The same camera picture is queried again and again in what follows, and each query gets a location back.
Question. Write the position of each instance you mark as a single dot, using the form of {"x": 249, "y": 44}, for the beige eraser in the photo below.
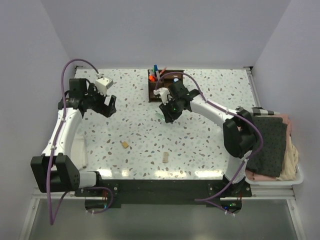
{"x": 165, "y": 158}

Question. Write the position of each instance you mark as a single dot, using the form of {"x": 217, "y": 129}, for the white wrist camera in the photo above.
{"x": 103, "y": 83}
{"x": 163, "y": 93}

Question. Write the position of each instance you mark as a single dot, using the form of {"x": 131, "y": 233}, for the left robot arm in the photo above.
{"x": 54, "y": 170}

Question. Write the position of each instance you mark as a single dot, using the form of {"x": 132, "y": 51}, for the dark grey dotted cloth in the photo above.
{"x": 269, "y": 160}

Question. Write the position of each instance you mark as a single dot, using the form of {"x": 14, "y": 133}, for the aluminium frame rail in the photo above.
{"x": 194, "y": 189}

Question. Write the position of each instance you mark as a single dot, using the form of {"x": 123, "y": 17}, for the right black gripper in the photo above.
{"x": 169, "y": 117}

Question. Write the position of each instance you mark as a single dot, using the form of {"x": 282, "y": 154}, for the cream knit cloth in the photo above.
{"x": 290, "y": 161}

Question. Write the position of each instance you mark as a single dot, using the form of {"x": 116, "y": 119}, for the blue capped white marker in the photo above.
{"x": 156, "y": 72}

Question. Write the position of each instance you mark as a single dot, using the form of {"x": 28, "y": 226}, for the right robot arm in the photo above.
{"x": 239, "y": 133}

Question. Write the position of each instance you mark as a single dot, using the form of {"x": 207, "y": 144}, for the brown wooden desk organizer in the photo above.
{"x": 165, "y": 82}

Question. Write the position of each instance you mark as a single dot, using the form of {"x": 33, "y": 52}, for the black orange marker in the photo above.
{"x": 152, "y": 79}

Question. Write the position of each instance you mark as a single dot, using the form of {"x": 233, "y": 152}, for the green transparent tube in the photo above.
{"x": 160, "y": 116}

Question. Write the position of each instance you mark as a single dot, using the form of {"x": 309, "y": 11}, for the black white striped cloth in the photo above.
{"x": 255, "y": 111}

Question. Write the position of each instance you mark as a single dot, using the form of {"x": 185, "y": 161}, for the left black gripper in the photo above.
{"x": 104, "y": 109}

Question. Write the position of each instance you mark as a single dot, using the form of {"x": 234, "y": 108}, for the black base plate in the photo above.
{"x": 117, "y": 202}

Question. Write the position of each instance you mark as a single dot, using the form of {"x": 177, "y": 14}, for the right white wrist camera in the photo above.
{"x": 163, "y": 93}

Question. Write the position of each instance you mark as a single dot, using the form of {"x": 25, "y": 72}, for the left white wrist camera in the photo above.
{"x": 103, "y": 83}

